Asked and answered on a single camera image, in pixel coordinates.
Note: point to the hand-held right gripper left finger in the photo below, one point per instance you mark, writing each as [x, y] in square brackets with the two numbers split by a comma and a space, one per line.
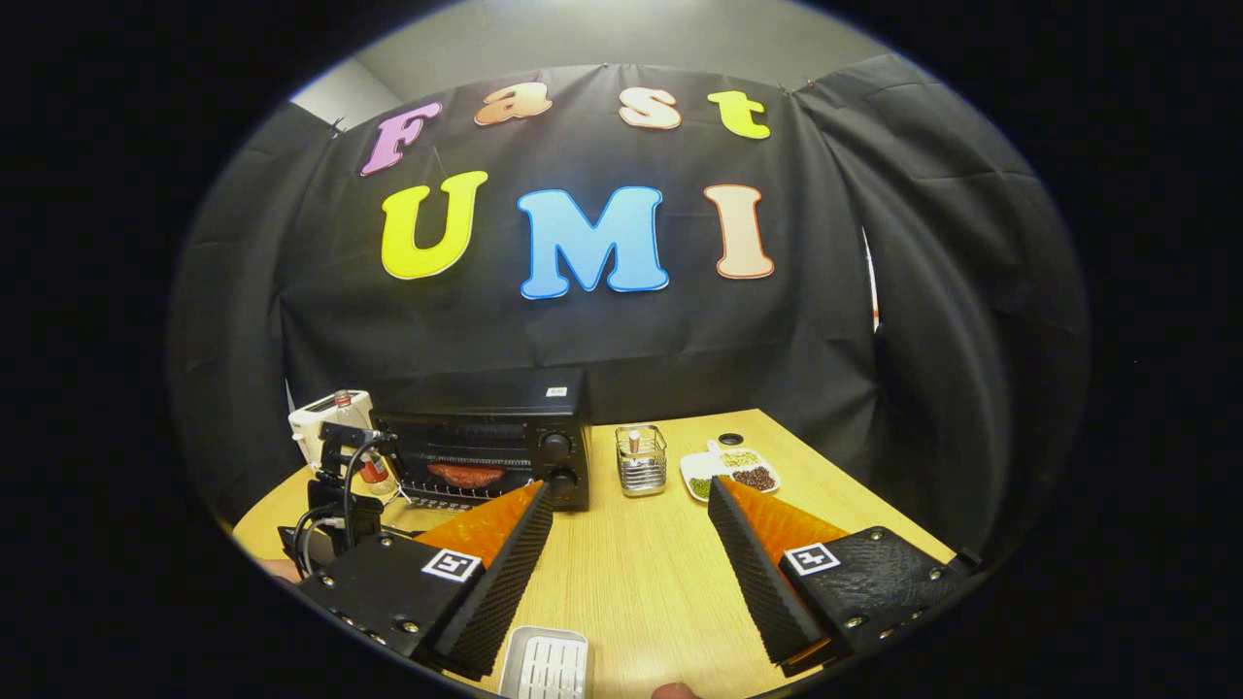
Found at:
[505, 592]

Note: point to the clear plastic bottle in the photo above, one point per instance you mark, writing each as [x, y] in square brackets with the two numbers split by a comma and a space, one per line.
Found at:
[377, 474]

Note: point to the black electric oven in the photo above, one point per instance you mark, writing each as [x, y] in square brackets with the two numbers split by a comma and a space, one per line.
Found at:
[486, 393]

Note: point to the white slotted tray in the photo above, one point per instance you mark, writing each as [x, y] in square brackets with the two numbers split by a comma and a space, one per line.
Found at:
[544, 665]

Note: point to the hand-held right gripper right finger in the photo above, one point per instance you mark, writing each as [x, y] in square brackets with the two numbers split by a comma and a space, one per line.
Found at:
[753, 582]

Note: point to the white divided dish with beans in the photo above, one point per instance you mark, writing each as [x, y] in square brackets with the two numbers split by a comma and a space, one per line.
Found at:
[728, 471]

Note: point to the red meat slice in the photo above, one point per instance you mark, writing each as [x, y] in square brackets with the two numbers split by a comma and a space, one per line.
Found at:
[466, 476]

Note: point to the white toaster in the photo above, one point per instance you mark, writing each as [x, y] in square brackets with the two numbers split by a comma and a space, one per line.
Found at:
[316, 417]

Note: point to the black backdrop cloth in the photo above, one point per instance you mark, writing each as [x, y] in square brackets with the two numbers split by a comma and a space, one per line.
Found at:
[583, 330]

